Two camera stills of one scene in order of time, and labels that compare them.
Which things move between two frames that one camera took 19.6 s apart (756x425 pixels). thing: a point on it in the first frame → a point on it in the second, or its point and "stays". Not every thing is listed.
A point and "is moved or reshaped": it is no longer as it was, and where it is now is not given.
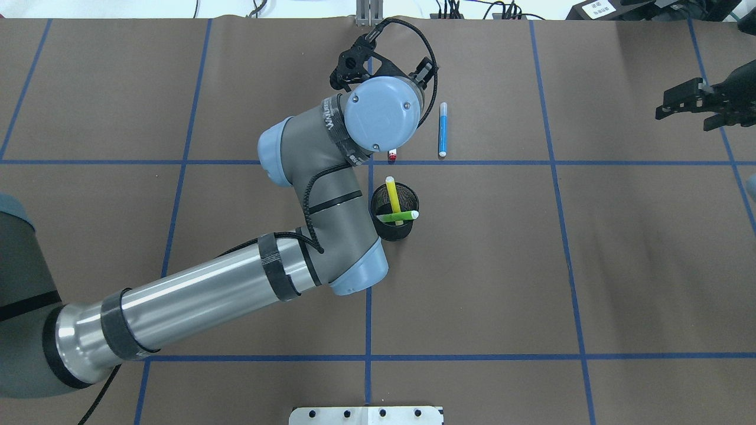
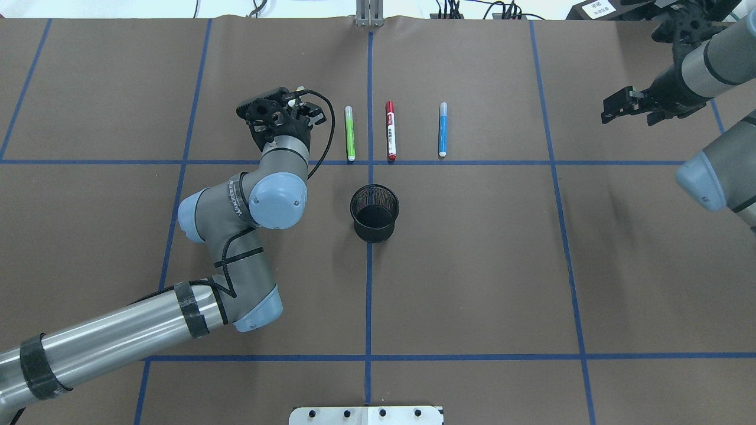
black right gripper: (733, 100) → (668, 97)
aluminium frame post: (369, 13) stays
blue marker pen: (443, 130) stays
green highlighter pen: (412, 215) is moved or reshaped
